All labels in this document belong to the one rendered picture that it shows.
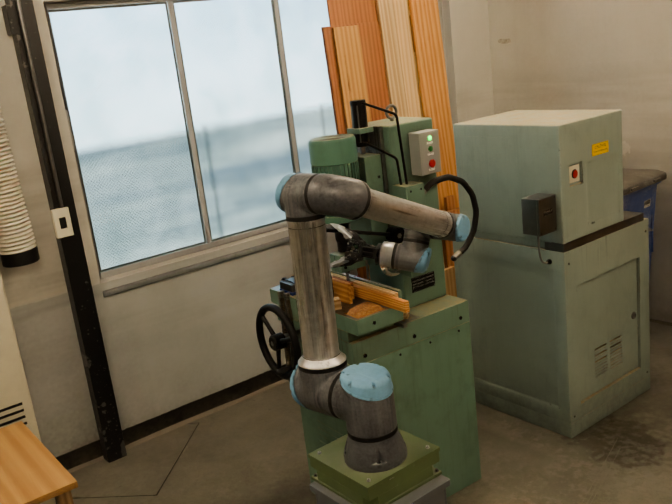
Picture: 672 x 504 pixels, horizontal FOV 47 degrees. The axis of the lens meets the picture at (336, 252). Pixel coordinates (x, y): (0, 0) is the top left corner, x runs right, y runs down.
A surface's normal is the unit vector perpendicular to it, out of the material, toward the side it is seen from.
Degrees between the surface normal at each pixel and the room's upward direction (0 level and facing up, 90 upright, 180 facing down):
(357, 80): 87
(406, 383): 90
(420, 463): 90
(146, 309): 90
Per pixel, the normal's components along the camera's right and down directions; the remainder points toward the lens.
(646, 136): -0.78, 0.25
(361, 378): -0.07, -0.95
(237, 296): 0.62, 0.14
